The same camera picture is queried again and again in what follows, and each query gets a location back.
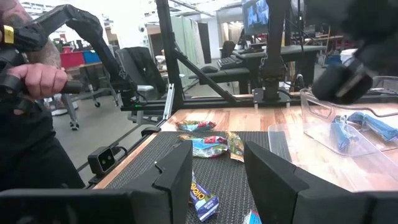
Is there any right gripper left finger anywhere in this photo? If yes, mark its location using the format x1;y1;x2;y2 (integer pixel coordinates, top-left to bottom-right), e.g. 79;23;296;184
130;140;194;224

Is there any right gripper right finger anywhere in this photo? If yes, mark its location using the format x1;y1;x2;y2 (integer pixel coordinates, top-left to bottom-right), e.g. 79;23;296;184
244;141;309;224

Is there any blue white granola bar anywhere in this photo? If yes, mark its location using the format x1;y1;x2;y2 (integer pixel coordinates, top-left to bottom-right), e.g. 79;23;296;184
242;209;262;224
188;172;221;223

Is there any blue red-tipped granola bar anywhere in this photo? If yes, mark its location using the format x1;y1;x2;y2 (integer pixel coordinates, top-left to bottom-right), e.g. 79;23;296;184
185;135;230;159

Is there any person's forearm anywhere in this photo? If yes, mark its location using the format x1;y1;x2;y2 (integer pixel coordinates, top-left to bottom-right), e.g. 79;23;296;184
0;0;62;68

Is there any white bucket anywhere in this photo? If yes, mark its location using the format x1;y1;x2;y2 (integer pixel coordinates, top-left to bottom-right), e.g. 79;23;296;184
340;48;359;65

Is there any narrow clear plastic bin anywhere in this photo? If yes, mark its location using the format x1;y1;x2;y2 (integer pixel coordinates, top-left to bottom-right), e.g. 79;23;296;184
299;75;398;157

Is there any black office desk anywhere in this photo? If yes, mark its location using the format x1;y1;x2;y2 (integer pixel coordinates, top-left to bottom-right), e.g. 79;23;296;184
232;45;328;94

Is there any dark ribbed placemat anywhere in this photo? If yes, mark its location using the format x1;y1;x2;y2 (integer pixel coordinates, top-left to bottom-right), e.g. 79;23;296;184
104;130;295;224

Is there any computer monitor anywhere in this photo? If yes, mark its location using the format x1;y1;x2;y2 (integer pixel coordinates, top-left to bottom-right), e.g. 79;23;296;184
241;0;270;35

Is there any black keyboard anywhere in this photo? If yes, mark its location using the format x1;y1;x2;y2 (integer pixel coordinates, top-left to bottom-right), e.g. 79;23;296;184
216;55;244;70

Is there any black office chair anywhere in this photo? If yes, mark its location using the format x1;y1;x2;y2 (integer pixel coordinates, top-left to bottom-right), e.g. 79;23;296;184
220;40;237;59

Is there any grey rolling chair base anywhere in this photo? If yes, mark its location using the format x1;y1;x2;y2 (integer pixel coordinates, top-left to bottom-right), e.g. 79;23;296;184
43;88;123;131

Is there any pale green curtain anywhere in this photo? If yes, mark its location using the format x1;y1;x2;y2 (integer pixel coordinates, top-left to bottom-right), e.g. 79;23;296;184
170;15;206;88

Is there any person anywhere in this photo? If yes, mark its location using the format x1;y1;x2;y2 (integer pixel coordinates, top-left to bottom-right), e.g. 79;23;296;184
0;0;86;191

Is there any blue storage bin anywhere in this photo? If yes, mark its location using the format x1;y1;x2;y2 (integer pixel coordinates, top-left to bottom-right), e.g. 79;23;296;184
82;49;102;65

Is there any red storage bin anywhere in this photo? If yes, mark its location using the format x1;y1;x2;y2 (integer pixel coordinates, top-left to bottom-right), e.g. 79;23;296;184
60;50;85;68

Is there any person's hand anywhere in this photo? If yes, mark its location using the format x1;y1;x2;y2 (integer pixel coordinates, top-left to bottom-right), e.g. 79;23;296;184
7;63;68;100

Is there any black table-level camera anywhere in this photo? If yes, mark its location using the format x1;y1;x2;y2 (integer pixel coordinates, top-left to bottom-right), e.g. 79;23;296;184
87;145;118;175

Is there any silver aluminium bracket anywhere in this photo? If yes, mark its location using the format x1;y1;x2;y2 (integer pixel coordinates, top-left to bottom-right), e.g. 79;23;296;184
163;83;175;121

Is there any black aluminium rig frame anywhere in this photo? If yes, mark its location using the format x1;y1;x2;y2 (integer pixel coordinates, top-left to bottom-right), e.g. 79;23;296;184
119;0;398;111

